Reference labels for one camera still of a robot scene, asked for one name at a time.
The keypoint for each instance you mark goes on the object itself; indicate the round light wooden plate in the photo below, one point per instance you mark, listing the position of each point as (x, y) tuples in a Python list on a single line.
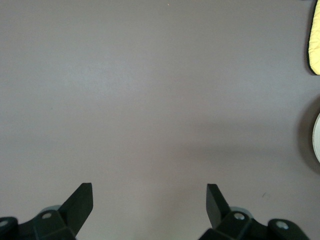
[(317, 137)]

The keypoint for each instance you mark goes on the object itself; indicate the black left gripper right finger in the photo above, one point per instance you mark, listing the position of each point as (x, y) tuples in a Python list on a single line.
[(220, 215)]

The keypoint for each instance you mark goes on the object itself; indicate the brown table cover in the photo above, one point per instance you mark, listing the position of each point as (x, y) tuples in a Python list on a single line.
[(150, 100)]

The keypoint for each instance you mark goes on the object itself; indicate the yellow quilted oven mitt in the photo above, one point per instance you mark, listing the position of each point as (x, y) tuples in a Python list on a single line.
[(315, 45)]

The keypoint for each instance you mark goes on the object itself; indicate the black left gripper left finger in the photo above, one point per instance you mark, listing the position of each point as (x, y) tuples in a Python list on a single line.
[(75, 212)]

